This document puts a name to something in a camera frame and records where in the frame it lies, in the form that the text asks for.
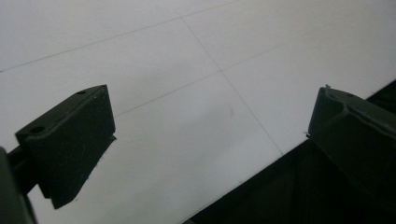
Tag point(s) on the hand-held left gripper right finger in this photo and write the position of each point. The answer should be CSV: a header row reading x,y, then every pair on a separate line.
x,y
355,140

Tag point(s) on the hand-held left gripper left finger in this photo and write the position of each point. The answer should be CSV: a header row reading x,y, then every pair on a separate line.
x,y
67,146

